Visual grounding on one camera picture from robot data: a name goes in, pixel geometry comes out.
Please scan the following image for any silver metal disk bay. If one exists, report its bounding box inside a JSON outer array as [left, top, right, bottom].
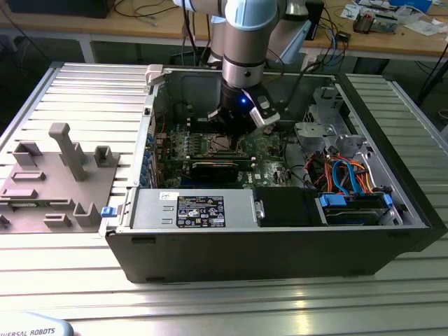
[[293, 121, 369, 155]]

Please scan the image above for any blue wire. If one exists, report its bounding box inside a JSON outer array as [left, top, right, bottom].
[[344, 160, 364, 196], [330, 159, 348, 196]]

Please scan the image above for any grey perforated metal cage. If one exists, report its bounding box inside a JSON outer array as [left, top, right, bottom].
[[302, 85, 347, 124]]

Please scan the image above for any black open PC case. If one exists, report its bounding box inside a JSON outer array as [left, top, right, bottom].
[[99, 64, 448, 285]]

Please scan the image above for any hard disk in blue carrier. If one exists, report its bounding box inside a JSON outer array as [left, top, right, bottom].
[[314, 193, 393, 228]]

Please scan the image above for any green RAM stick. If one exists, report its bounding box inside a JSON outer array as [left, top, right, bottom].
[[188, 156, 256, 166]]

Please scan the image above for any pale grey case latch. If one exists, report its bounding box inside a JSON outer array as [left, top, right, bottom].
[[144, 64, 165, 86]]

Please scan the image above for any white paper sheet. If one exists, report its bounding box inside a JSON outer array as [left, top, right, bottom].
[[402, 19, 447, 37]]

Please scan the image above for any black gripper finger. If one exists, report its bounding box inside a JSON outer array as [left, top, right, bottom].
[[231, 127, 260, 149], [206, 106, 234, 150]]

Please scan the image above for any blue box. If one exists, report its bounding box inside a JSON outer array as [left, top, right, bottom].
[[388, 0, 434, 12]]

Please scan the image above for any green motherboard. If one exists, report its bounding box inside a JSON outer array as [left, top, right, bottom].
[[153, 118, 306, 190]]

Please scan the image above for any grey plastic parts rack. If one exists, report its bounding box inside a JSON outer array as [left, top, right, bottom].
[[0, 122, 122, 235]]

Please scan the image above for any pale blue teach pendant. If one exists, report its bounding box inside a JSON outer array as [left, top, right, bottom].
[[0, 310, 76, 336]]

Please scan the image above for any CPU socket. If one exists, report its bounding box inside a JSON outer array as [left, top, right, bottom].
[[204, 132, 249, 157]]

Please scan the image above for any black graphics card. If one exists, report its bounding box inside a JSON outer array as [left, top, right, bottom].
[[188, 162, 258, 186]]

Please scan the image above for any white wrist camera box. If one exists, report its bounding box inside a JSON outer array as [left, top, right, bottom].
[[244, 89, 281, 129]]

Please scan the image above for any grey power supply unit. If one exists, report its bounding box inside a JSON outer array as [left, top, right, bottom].
[[118, 188, 264, 234]]

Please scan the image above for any black box on desk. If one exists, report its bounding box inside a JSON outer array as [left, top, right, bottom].
[[6, 0, 115, 20]]

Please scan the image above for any wooden desk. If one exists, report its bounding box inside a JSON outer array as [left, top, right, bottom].
[[0, 0, 448, 59]]

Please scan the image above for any grey metal part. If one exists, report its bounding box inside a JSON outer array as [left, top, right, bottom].
[[372, 15, 400, 34]]

